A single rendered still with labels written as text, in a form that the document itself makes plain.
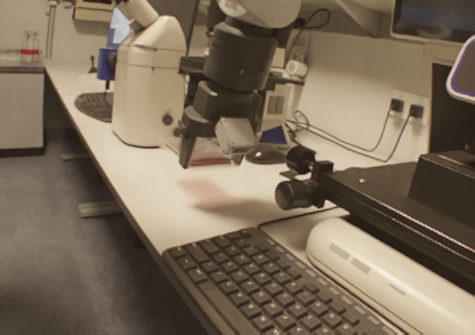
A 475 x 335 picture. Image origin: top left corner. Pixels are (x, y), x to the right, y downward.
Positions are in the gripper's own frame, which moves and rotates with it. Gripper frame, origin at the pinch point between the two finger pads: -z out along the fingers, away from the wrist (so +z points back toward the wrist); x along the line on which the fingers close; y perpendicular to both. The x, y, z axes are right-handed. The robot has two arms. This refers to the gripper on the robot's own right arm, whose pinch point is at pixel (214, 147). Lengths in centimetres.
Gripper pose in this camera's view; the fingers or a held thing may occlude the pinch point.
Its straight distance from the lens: 52.7
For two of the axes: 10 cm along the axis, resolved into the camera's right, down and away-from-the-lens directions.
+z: 2.6, -8.6, -4.4
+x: 8.2, -0.5, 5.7
